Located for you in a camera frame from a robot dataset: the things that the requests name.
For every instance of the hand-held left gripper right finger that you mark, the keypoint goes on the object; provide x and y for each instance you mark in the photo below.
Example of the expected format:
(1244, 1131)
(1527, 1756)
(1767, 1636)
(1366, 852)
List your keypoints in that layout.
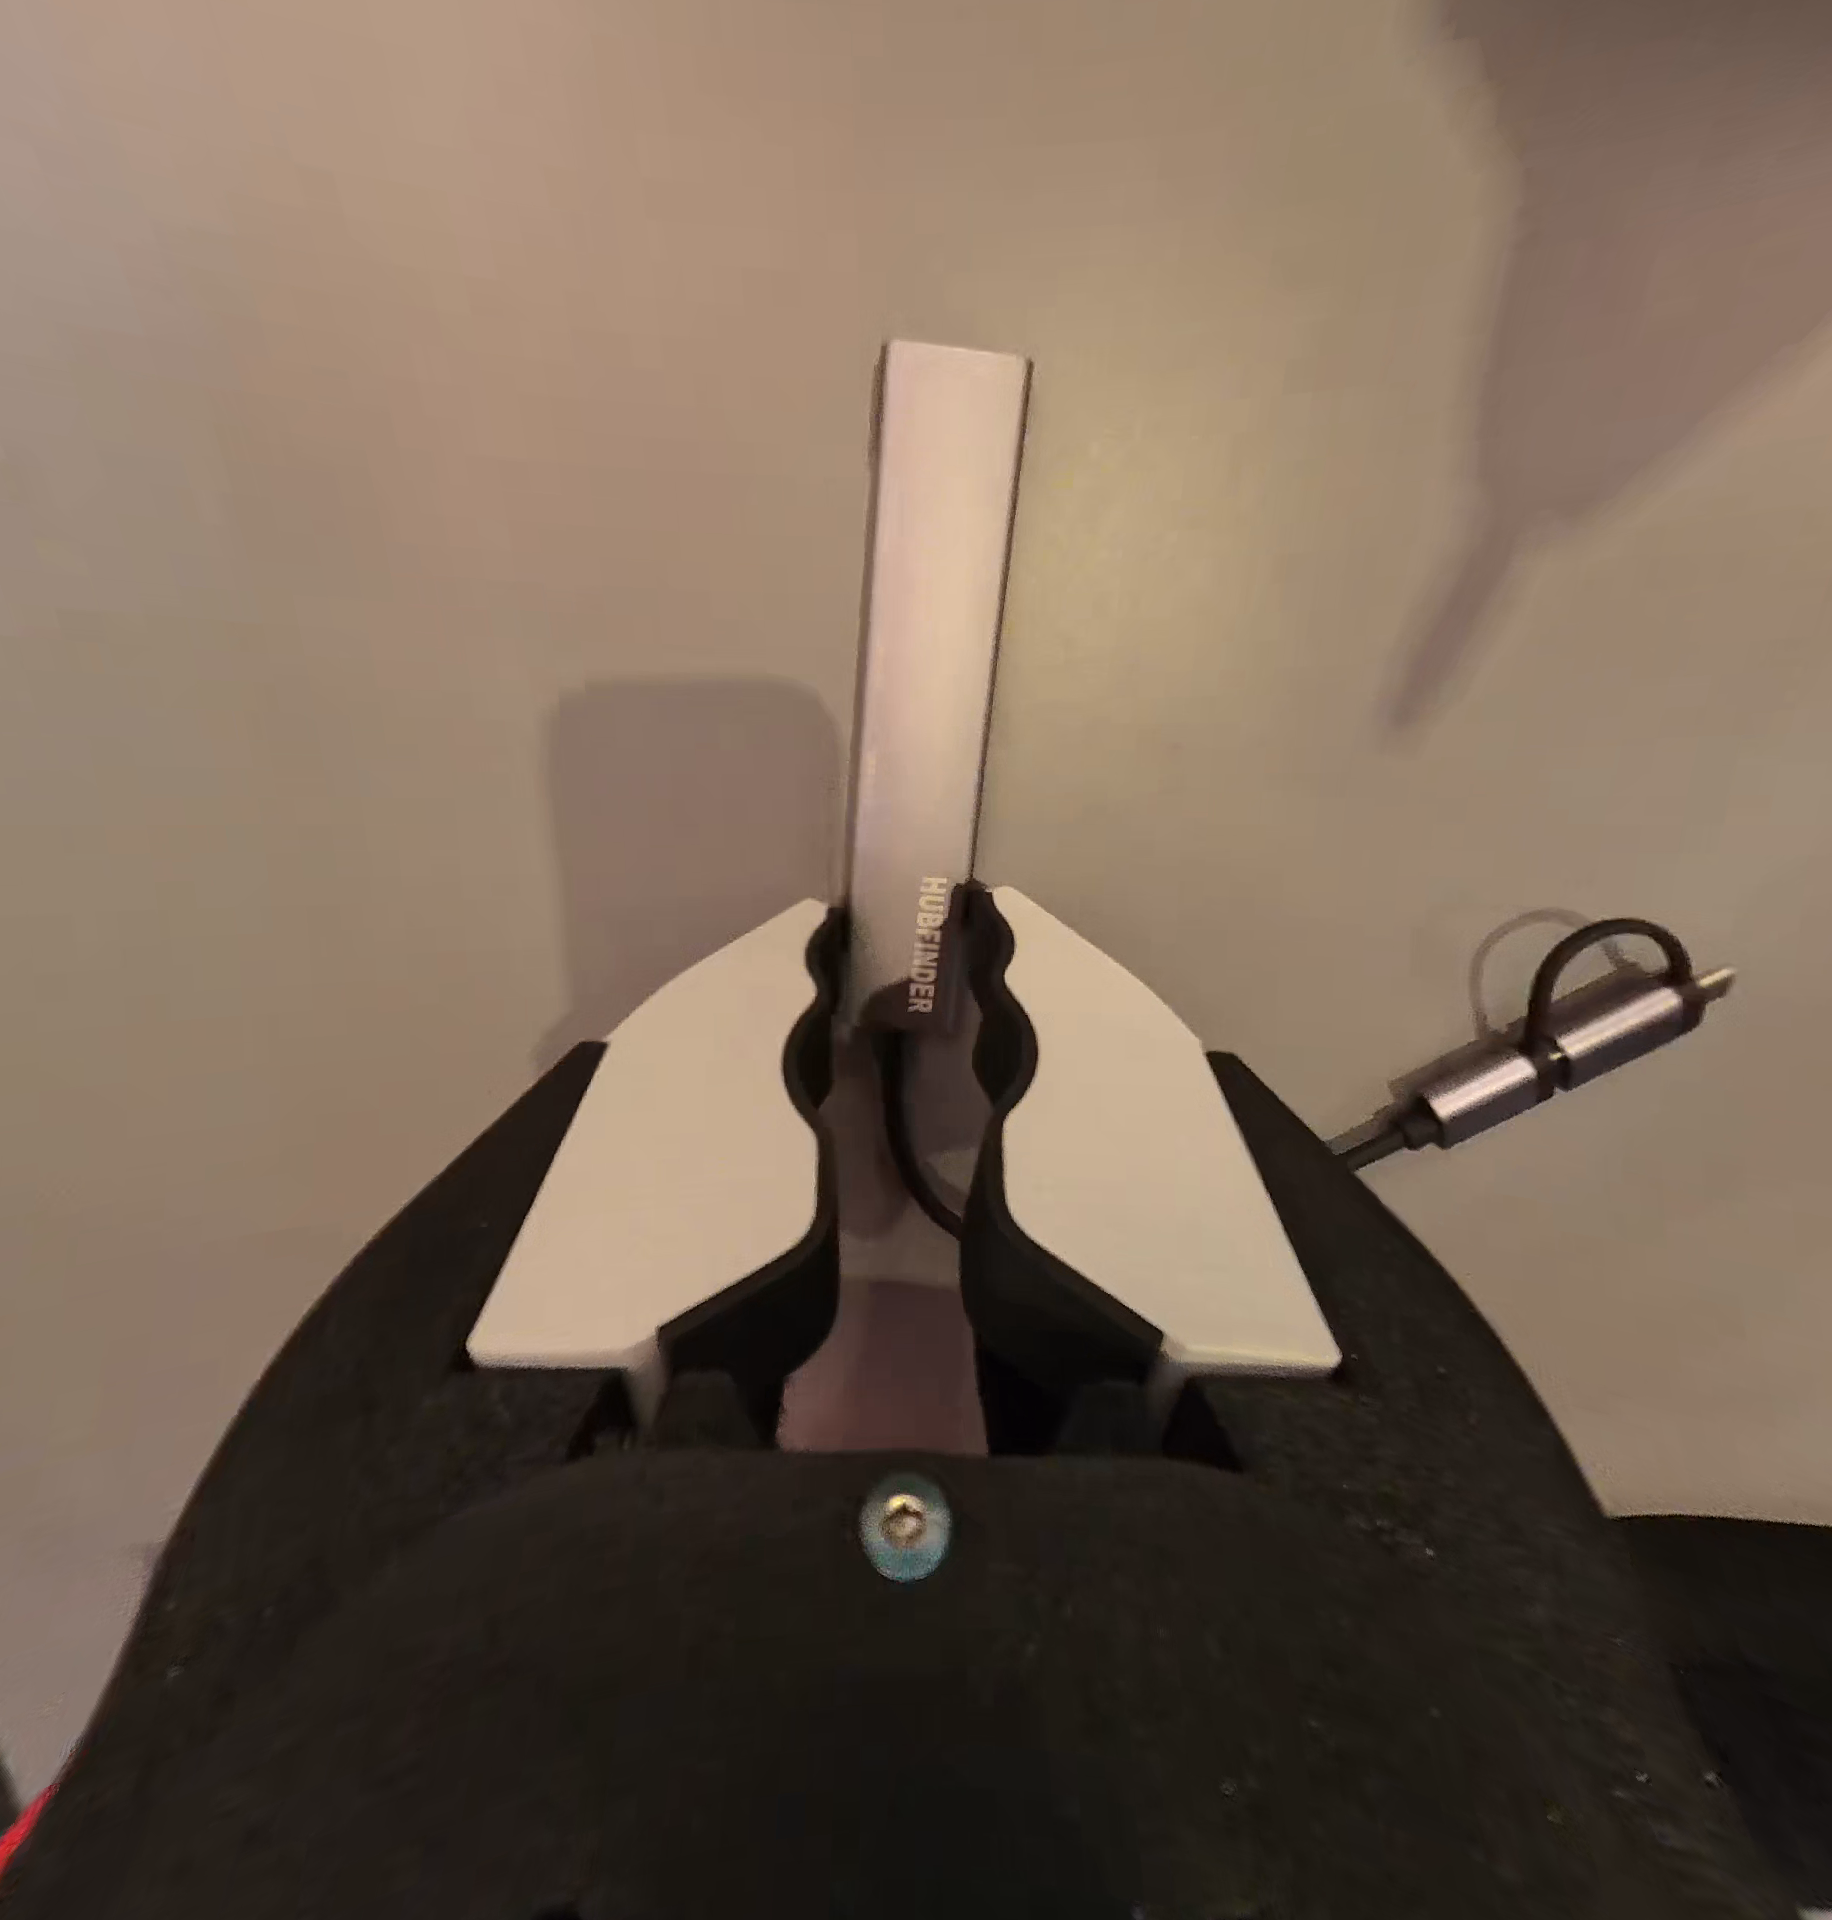
(1155, 1171)

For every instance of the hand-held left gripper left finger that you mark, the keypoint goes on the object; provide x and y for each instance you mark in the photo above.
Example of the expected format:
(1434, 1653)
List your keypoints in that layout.
(661, 1171)

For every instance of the grey hub with adapter plug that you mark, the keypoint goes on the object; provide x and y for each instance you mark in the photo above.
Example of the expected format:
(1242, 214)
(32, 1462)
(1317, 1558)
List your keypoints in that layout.
(939, 601)

